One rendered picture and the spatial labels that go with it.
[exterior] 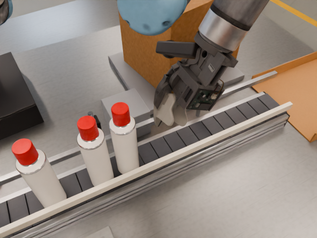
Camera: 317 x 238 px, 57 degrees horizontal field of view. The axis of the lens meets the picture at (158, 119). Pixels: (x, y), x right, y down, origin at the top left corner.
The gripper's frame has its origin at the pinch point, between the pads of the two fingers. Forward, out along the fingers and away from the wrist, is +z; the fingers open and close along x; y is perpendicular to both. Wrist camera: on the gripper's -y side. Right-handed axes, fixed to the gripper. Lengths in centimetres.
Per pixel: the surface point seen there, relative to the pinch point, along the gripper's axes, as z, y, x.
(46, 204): 21.4, 3.0, -18.8
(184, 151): 5.8, 4.5, 8.5
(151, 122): 4.1, -3.3, 2.1
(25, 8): 93, -264, 40
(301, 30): -14, -110, 225
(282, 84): -10, -8, 51
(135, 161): 10.2, 2.7, -2.4
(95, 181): 16.0, 2.5, -9.8
